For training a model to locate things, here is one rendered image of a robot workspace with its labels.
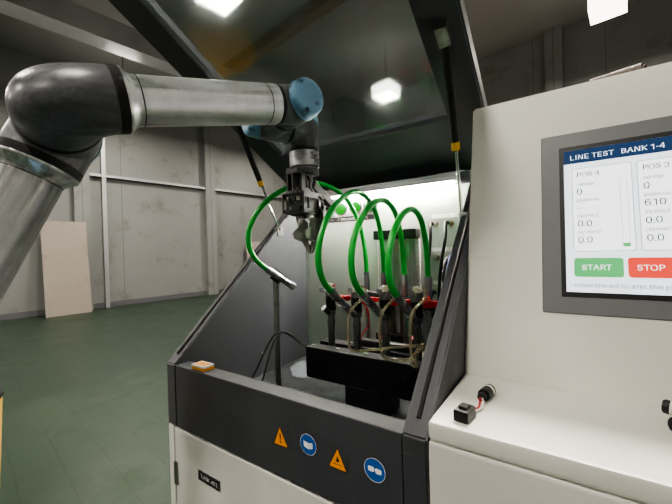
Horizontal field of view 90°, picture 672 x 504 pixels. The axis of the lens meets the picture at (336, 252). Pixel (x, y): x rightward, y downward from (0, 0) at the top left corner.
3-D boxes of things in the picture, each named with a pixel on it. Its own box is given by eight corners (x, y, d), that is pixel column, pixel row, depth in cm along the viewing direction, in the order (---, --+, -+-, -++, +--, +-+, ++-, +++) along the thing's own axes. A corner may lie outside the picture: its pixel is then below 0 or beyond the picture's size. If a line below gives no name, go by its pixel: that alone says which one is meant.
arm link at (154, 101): (-25, 25, 38) (321, 65, 67) (-7, 68, 46) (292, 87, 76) (10, 131, 39) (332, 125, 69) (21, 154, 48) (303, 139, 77)
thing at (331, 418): (176, 427, 87) (174, 364, 86) (192, 419, 90) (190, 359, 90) (404, 537, 52) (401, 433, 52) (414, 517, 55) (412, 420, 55)
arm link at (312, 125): (279, 110, 86) (307, 117, 92) (280, 153, 87) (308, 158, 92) (295, 99, 80) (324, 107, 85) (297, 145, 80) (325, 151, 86)
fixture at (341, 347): (307, 402, 89) (305, 345, 89) (329, 389, 98) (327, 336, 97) (434, 440, 70) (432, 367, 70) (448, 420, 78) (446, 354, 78)
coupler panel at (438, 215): (426, 308, 101) (424, 204, 101) (430, 306, 104) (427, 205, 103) (472, 311, 94) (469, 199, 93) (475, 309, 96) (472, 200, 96)
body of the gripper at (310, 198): (281, 217, 84) (280, 169, 84) (303, 219, 92) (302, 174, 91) (305, 214, 80) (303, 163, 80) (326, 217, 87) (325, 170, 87)
